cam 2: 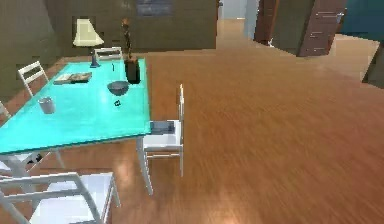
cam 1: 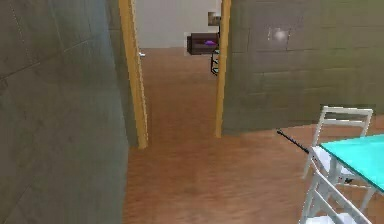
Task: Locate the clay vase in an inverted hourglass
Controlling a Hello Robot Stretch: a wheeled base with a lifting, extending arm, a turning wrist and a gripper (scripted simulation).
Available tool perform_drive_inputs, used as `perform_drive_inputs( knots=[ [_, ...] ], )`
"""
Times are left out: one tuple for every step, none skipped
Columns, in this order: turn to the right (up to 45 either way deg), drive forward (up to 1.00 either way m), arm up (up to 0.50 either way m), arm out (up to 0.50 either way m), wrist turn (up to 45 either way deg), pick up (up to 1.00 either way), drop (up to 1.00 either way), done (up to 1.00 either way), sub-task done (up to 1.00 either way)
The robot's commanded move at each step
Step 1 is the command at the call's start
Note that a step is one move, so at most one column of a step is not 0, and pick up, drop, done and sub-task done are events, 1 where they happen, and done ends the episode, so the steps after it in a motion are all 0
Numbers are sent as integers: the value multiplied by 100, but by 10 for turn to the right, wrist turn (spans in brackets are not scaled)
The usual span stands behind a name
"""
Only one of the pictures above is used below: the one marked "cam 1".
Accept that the black shelf rack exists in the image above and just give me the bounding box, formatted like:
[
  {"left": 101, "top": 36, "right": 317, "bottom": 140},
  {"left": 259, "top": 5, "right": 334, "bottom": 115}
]
[{"left": 210, "top": 49, "right": 221, "bottom": 77}]

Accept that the white slatted chair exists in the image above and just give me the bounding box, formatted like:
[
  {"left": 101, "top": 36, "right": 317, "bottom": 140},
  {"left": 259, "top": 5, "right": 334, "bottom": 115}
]
[
  {"left": 297, "top": 156, "right": 375, "bottom": 224},
  {"left": 301, "top": 105, "right": 375, "bottom": 186}
]

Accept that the yellow door frame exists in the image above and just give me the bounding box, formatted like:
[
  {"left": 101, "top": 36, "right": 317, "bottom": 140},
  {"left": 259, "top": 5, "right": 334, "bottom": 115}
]
[{"left": 214, "top": 0, "right": 233, "bottom": 139}]

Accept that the yellow room door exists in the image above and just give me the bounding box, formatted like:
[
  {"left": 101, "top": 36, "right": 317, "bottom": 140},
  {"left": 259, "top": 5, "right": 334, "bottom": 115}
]
[{"left": 118, "top": 0, "right": 150, "bottom": 150}]

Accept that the dark brown sofa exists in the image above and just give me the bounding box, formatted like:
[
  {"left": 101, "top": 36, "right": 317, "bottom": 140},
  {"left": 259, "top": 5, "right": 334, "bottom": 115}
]
[{"left": 186, "top": 31, "right": 221, "bottom": 56}]

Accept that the turquoise table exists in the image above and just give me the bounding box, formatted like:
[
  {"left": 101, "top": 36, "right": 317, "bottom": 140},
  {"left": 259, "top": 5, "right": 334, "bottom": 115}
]
[{"left": 319, "top": 133, "right": 384, "bottom": 212}]

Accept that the framed wall picture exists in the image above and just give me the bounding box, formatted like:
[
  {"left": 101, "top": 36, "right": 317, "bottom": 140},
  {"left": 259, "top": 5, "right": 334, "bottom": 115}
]
[{"left": 207, "top": 11, "right": 222, "bottom": 27}]

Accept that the thin black rod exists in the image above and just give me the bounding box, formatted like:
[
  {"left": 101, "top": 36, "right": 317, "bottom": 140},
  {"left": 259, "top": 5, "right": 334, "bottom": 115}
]
[{"left": 276, "top": 129, "right": 354, "bottom": 184}]

